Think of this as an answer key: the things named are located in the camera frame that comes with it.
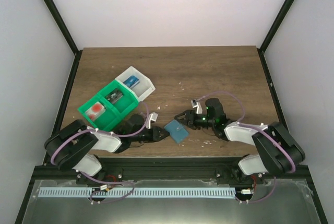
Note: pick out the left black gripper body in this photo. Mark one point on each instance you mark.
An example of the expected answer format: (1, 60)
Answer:
(154, 134)

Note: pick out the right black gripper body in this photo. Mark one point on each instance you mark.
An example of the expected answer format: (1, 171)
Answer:
(190, 118)

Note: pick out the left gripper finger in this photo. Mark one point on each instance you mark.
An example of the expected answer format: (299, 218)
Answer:
(161, 136)
(160, 131)

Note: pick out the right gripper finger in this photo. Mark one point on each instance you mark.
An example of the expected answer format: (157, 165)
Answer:
(184, 121)
(183, 115)

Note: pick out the blue leather card holder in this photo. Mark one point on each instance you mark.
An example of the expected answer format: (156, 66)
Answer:
(177, 131)

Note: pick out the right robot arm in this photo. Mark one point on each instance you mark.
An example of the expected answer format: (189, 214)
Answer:
(278, 151)

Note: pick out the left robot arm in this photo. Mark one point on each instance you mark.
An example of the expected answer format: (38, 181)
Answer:
(70, 147)

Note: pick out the black card stack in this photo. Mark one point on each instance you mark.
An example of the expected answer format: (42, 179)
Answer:
(114, 96)

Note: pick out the blue VIP card stack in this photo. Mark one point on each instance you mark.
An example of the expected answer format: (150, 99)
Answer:
(131, 81)

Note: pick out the red white card stack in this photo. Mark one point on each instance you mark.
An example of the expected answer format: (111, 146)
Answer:
(95, 111)

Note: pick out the green plastic bin front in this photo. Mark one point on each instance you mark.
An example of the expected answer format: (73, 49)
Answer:
(108, 120)

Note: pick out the green plastic bin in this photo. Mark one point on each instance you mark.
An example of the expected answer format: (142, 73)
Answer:
(126, 103)
(108, 120)

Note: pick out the white plastic bin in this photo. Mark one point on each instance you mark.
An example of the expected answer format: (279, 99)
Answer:
(141, 91)

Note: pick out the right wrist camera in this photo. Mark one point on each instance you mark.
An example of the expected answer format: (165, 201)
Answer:
(196, 105)

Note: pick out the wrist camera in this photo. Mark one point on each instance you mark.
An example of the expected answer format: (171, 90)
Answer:
(196, 105)
(151, 118)

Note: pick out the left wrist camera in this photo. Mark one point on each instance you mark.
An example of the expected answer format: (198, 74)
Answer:
(151, 118)

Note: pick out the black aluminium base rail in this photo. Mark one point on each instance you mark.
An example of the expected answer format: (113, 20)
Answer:
(221, 170)

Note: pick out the light blue cable duct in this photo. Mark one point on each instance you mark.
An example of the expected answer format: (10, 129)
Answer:
(140, 192)

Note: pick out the right black frame post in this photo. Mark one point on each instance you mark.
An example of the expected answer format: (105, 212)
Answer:
(287, 4)

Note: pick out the black frame post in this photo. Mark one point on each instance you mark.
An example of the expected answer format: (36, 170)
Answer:
(61, 25)
(287, 4)

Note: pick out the left black frame post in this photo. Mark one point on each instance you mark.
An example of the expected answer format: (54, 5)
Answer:
(61, 25)

